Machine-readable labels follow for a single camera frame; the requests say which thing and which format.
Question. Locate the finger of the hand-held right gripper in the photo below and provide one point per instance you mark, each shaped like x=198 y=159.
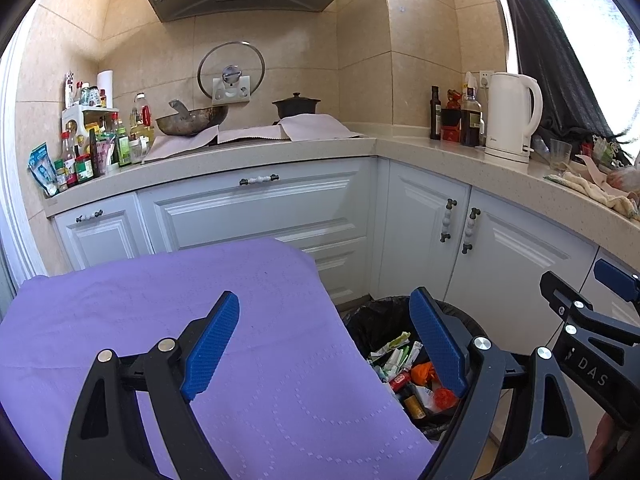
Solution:
x=615 y=277
x=575 y=310

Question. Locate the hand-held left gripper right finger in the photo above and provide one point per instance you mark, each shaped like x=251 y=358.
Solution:
x=437 y=345

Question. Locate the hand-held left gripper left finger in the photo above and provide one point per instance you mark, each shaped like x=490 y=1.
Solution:
x=210 y=345

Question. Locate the orange plastic bag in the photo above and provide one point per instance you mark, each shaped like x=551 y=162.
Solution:
x=422 y=372

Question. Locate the large white green tube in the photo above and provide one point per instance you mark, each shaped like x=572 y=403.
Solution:
x=402 y=360

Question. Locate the yellow wrapper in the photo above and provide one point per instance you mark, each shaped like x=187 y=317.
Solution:
x=392 y=343

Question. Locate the small dark bottle red label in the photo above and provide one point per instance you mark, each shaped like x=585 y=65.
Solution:
x=399 y=382

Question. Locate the red plastic bag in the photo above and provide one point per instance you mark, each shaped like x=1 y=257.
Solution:
x=445 y=399

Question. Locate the squeezed white green tube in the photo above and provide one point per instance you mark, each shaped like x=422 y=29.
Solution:
x=384 y=372

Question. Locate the small brown bottle yellow label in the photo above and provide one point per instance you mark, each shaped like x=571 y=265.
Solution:
x=415 y=406

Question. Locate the waste bin with black bag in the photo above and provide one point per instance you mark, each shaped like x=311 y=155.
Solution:
x=365 y=320

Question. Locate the person's right hand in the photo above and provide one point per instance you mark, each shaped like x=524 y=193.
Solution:
x=602 y=445

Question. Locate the purple tablecloth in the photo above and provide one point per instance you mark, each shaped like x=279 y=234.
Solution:
x=150 y=285

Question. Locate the beige towel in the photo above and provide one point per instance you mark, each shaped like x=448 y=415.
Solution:
x=590 y=190

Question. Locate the clear plastic bag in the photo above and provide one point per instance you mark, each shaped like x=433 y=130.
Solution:
x=625 y=177

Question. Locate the green white packets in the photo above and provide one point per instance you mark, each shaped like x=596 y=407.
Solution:
x=602 y=150

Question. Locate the clear glass cup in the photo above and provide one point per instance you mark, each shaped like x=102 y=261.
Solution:
x=561 y=155

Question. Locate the white kitchen cabinet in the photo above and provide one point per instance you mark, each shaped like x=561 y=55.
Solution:
x=250 y=210

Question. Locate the white electric kettle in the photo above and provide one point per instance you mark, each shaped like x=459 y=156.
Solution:
x=507 y=115

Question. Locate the pale cloth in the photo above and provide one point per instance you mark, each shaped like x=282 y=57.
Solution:
x=170 y=147
x=315 y=127

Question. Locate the brown sauce bottle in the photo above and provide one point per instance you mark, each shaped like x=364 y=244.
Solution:
x=470 y=122

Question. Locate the red and black jar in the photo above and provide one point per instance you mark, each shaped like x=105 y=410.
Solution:
x=450 y=132

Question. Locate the cluster of condiment bottles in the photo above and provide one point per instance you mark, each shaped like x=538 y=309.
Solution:
x=85 y=167

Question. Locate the steel wok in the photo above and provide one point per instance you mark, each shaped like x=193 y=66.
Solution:
x=190 y=122

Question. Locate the dark curtain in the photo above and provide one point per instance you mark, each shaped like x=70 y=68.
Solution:
x=550 y=60

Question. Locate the dark green oil bottle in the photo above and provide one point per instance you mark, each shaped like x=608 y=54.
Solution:
x=435 y=117

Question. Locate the blue white packet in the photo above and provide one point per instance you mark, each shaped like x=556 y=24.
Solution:
x=42 y=170

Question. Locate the black lidded pot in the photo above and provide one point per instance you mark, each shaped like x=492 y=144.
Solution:
x=297 y=109

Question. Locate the white lid holder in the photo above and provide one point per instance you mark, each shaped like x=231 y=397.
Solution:
x=242 y=95

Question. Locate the window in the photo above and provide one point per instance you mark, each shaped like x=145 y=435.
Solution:
x=600 y=25

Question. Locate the white spice rack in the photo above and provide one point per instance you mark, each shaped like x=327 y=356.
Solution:
x=95 y=110

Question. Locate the paper towel roll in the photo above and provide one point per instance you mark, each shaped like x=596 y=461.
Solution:
x=105 y=87

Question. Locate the glass pot lid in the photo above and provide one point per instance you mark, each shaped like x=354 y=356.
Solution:
x=215 y=60

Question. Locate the white wall socket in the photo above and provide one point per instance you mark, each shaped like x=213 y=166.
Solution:
x=486 y=79

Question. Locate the white door frame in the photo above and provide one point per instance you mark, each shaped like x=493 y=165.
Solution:
x=15 y=185

